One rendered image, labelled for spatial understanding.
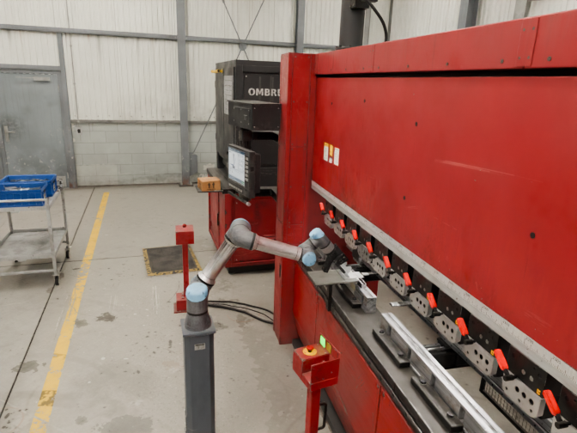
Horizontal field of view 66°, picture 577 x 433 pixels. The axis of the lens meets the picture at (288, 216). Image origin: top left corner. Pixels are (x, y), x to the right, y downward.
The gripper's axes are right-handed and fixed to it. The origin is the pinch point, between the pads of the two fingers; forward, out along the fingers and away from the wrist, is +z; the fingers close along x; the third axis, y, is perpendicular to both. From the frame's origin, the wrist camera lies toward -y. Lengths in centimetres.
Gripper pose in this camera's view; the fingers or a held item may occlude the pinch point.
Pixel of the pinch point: (345, 274)
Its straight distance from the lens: 271.9
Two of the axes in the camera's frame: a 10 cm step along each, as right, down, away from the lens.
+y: 7.6, -6.5, 0.0
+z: 6.0, 7.1, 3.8
